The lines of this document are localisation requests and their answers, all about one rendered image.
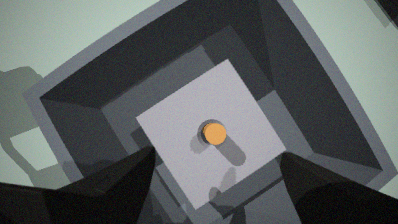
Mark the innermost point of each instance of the light grey square plate with hole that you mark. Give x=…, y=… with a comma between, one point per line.
x=204, y=170

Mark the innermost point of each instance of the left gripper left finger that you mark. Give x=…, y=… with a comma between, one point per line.
x=113, y=195

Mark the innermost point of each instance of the orange-brown wooden peg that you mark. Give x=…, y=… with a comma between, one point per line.
x=214, y=133

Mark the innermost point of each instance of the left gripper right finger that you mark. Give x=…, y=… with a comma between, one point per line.
x=321, y=196

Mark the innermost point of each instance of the dark grey open box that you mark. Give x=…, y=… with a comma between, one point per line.
x=87, y=107

